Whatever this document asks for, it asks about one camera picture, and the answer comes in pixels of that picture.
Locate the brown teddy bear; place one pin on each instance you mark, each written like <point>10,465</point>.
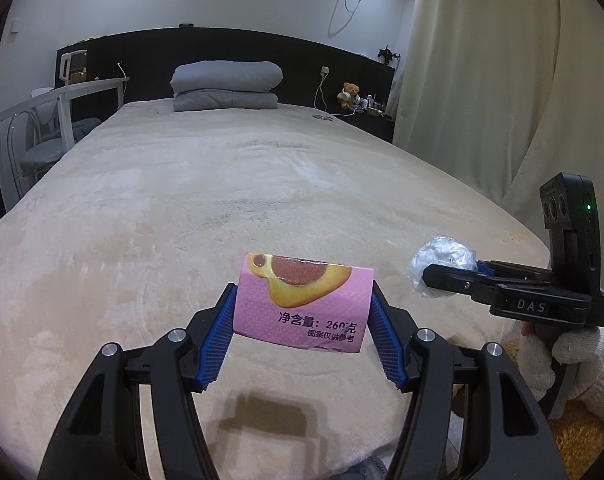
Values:
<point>349,94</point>

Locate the person's right hand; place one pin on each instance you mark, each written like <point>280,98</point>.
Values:
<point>589,347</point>

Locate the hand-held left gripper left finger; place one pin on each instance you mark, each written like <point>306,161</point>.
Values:
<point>222,335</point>

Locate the clear chair with grey cushion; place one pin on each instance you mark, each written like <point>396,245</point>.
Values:
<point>42,152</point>

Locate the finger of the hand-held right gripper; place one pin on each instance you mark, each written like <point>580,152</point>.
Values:
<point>452,280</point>
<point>517,274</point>

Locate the dark small plant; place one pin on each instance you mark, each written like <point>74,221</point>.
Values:
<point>388,55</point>

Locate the pink cardboard box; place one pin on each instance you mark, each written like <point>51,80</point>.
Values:
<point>302,305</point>

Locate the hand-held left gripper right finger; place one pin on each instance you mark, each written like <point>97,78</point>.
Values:
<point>387,340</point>

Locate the clear plastic wrap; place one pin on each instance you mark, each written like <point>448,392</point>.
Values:
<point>444,252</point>

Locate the small bottles on nightstand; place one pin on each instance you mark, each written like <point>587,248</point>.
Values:
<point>374,107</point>

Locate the black headboard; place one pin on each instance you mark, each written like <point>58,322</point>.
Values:
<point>307,65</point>

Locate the grey folded duvet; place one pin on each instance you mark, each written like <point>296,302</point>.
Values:
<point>227,85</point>

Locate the cream curtain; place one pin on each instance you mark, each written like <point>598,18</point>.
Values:
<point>482,85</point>

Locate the beige fleece bed blanket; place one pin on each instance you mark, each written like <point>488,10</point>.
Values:
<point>207,200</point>

